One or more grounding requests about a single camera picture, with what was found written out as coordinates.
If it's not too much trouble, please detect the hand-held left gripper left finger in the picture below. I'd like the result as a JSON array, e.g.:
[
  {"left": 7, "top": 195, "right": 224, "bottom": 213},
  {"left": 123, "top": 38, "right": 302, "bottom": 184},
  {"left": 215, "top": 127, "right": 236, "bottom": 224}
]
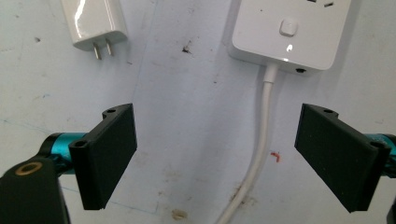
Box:
[{"left": 38, "top": 103, "right": 138, "bottom": 211}]

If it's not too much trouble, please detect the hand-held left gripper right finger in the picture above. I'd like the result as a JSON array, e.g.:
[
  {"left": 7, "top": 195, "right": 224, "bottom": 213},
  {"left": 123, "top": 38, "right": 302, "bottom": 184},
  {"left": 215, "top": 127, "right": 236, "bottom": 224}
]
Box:
[{"left": 293, "top": 103, "right": 396, "bottom": 214}]

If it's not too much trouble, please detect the white charger plug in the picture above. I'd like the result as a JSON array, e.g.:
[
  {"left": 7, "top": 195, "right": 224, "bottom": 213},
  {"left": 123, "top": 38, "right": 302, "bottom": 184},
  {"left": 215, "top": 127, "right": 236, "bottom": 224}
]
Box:
[{"left": 60, "top": 0, "right": 129, "bottom": 61}]

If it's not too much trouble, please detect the white power strip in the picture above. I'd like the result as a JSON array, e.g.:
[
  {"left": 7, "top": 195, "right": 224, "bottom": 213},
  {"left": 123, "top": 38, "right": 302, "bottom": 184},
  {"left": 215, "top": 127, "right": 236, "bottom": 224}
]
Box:
[{"left": 227, "top": 0, "right": 353, "bottom": 77}]

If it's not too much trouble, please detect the white power strip cable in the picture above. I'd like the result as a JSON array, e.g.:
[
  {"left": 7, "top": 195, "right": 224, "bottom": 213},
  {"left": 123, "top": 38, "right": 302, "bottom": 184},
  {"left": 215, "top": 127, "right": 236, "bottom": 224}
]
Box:
[{"left": 215, "top": 63, "right": 279, "bottom": 224}]

